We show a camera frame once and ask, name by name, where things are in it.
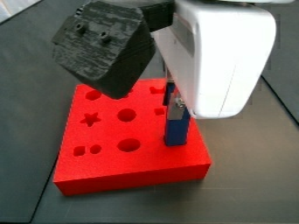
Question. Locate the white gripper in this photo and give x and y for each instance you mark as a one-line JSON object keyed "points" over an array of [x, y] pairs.
{"points": [[215, 49]]}

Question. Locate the blue rectangular block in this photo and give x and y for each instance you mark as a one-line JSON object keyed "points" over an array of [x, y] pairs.
{"points": [[175, 128]]}

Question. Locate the red foam shape board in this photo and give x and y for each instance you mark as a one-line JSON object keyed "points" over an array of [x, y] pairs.
{"points": [[112, 148]]}

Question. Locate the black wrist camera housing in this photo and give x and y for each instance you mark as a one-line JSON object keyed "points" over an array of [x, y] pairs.
{"points": [[104, 45]]}

